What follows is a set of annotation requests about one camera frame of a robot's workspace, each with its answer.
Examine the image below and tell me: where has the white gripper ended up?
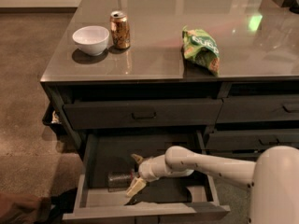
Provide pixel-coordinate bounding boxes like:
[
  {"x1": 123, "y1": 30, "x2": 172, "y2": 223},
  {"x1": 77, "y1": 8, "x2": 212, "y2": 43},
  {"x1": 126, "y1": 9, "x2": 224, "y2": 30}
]
[{"x1": 126, "y1": 154, "x2": 173, "y2": 197}]

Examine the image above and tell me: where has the clear plastic water bottle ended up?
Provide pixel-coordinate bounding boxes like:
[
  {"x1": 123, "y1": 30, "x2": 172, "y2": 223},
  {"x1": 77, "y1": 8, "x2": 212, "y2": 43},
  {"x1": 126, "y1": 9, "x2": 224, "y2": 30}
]
[{"x1": 107, "y1": 172, "x2": 135, "y2": 189}]

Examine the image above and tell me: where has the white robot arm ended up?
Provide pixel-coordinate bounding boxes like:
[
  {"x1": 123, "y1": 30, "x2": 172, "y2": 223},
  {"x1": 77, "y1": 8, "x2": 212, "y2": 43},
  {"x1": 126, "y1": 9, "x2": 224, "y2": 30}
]
[{"x1": 126, "y1": 146, "x2": 299, "y2": 224}]

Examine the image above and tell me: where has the open middle grey drawer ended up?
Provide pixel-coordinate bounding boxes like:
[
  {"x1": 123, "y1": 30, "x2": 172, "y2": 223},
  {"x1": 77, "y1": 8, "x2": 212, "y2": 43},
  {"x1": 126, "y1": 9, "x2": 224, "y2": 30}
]
[{"x1": 63, "y1": 133, "x2": 230, "y2": 224}]

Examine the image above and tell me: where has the top left grey drawer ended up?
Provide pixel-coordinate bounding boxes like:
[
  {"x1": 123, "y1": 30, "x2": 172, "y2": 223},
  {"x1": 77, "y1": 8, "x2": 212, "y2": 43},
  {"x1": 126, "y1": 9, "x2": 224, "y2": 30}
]
[{"x1": 64, "y1": 99, "x2": 222, "y2": 130}]

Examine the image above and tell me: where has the middle right grey drawer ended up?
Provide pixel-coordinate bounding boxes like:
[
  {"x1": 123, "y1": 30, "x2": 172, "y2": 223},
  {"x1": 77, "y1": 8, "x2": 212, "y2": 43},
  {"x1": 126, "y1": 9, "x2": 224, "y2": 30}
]
[{"x1": 206, "y1": 129, "x2": 299, "y2": 151}]

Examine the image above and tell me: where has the top right grey drawer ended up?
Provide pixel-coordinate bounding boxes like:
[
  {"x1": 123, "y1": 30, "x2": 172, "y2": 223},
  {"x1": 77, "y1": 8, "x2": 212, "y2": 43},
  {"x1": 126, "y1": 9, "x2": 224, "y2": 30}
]
[{"x1": 217, "y1": 95, "x2": 299, "y2": 123}]

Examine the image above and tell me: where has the dark grey counter cabinet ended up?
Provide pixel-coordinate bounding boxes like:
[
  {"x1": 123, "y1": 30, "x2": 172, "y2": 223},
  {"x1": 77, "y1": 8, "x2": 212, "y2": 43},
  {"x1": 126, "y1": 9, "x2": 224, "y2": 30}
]
[{"x1": 41, "y1": 0, "x2": 299, "y2": 153}]

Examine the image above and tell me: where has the black bin beside cabinet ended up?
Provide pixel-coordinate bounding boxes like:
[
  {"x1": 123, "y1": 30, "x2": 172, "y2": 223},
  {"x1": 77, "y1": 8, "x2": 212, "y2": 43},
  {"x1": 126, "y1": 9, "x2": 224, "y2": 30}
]
[{"x1": 42, "y1": 104, "x2": 65, "y2": 135}]

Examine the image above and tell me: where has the green snack bag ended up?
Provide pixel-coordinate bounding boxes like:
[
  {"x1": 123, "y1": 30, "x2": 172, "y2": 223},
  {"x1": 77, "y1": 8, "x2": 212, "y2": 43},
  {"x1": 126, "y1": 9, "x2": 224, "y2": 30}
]
[{"x1": 182, "y1": 27, "x2": 220, "y2": 77}]

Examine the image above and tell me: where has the white ceramic bowl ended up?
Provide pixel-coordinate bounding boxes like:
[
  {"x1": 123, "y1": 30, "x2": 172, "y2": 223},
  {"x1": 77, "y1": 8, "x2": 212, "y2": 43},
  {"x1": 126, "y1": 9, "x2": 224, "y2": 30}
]
[{"x1": 72, "y1": 25, "x2": 109, "y2": 56}]

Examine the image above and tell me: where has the copper soda can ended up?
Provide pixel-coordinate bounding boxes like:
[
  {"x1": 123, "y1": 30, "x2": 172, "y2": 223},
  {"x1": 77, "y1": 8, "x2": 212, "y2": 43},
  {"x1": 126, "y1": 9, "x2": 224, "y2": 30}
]
[{"x1": 110, "y1": 10, "x2": 130, "y2": 49}]

